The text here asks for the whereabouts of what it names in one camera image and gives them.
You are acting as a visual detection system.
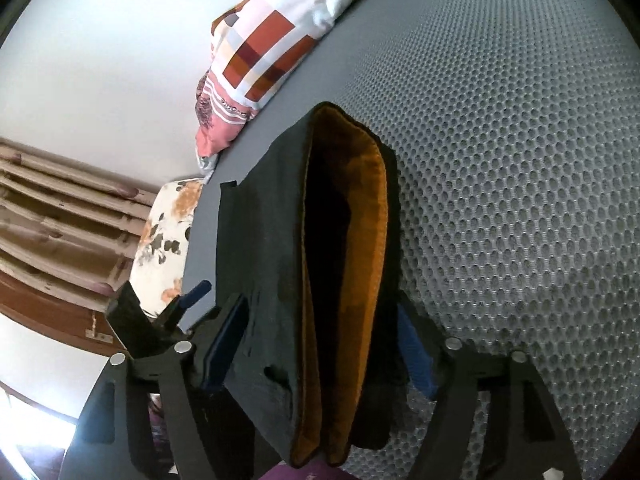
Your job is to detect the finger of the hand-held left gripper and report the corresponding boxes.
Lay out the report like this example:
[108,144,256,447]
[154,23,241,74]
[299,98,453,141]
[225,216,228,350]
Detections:
[170,280,213,313]

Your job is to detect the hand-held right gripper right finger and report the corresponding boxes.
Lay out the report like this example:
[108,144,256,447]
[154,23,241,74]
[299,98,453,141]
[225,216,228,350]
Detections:
[395,292,583,480]

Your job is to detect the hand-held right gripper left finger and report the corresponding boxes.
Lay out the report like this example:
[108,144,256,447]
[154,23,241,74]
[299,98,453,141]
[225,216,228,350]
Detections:
[62,294,249,480]

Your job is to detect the black pants with orange lining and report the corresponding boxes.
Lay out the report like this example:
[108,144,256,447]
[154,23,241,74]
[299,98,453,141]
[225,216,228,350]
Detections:
[218,101,416,468]

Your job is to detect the floral pillow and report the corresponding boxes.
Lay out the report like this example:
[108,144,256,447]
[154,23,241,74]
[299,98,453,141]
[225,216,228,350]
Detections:
[129,177,205,322]

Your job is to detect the brown wooden door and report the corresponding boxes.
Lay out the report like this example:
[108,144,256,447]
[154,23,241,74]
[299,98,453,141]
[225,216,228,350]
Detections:
[0,280,128,358]

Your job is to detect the beige patterned curtain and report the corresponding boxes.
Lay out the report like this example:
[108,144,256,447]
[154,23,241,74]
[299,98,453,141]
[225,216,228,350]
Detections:
[0,135,158,306]

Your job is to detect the grey white cloth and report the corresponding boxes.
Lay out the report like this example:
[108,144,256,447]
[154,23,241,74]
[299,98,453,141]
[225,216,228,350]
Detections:
[197,152,222,184]

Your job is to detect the grey mesh mattress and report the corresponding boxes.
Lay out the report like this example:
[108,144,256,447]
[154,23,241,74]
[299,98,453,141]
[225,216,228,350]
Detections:
[182,0,640,480]

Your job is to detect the plaid pink blanket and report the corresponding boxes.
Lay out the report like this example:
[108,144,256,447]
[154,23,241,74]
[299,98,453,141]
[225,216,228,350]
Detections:
[194,0,416,158]

